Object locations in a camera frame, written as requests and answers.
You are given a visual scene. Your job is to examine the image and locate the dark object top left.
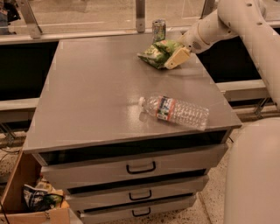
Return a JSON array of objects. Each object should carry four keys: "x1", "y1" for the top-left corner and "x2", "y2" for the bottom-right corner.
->
[{"x1": 0, "y1": 0, "x2": 21, "y2": 35}]

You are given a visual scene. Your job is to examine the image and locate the right metal railing post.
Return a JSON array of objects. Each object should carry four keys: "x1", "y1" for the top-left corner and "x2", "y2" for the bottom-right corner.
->
[{"x1": 201, "y1": 0, "x2": 215, "y2": 18}]

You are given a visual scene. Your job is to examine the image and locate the top grey drawer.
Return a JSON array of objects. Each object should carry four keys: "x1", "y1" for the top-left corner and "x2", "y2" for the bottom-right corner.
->
[{"x1": 41, "y1": 143, "x2": 228, "y2": 189}]

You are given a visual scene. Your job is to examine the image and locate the grey drawer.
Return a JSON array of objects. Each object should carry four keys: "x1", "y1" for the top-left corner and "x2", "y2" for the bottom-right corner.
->
[
  {"x1": 80, "y1": 194, "x2": 196, "y2": 224},
  {"x1": 66, "y1": 175, "x2": 209, "y2": 211},
  {"x1": 41, "y1": 143, "x2": 228, "y2": 189}
]

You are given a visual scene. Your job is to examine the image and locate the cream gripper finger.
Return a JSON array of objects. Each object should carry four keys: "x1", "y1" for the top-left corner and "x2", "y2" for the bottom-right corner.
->
[{"x1": 164, "y1": 47, "x2": 191, "y2": 69}]

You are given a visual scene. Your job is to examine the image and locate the middle grey drawer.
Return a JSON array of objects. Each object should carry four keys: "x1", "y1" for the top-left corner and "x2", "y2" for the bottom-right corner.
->
[{"x1": 66, "y1": 175, "x2": 209, "y2": 211}]

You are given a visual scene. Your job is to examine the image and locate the silver redbull can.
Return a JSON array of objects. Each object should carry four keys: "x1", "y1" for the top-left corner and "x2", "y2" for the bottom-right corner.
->
[{"x1": 152, "y1": 19, "x2": 165, "y2": 42}]

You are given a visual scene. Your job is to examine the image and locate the clear plastic water bottle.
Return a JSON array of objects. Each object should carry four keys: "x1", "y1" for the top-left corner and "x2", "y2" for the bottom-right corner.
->
[{"x1": 138, "y1": 95, "x2": 209, "y2": 130}]

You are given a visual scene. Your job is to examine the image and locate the left metal railing post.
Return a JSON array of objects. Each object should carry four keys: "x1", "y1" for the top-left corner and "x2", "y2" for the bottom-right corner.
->
[{"x1": 17, "y1": 0, "x2": 42, "y2": 39}]

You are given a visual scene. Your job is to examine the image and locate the green jalapeno chip bag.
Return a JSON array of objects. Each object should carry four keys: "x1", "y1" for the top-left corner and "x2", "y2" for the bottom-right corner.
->
[{"x1": 137, "y1": 39, "x2": 184, "y2": 69}]

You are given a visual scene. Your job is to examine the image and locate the bottom grey drawer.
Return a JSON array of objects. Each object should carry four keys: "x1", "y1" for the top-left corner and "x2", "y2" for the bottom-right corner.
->
[{"x1": 80, "y1": 194, "x2": 196, "y2": 224}]

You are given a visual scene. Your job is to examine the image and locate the middle metal railing post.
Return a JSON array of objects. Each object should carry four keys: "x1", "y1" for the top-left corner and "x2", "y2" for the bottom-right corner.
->
[{"x1": 136, "y1": 0, "x2": 145, "y2": 33}]

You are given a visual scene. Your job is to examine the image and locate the grey drawer cabinet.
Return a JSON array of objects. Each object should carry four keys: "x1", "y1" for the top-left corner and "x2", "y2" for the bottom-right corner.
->
[{"x1": 22, "y1": 31, "x2": 243, "y2": 224}]

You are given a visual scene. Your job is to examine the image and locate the crumpled snack bags in box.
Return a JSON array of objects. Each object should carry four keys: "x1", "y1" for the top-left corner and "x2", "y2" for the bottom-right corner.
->
[{"x1": 23, "y1": 177, "x2": 64, "y2": 212}]

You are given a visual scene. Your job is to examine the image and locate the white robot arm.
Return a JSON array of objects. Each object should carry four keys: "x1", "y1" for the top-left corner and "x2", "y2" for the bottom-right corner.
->
[{"x1": 179, "y1": 0, "x2": 280, "y2": 224}]

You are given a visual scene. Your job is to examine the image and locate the cardboard box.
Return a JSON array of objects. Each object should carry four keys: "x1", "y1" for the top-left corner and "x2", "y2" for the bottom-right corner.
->
[{"x1": 0, "y1": 152, "x2": 71, "y2": 224}]

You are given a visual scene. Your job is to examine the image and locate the metal railing post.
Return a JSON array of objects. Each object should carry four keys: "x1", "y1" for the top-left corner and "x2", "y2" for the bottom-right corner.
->
[
  {"x1": 201, "y1": 0, "x2": 215, "y2": 18},
  {"x1": 136, "y1": 0, "x2": 145, "y2": 33},
  {"x1": 17, "y1": 0, "x2": 42, "y2": 39}
]

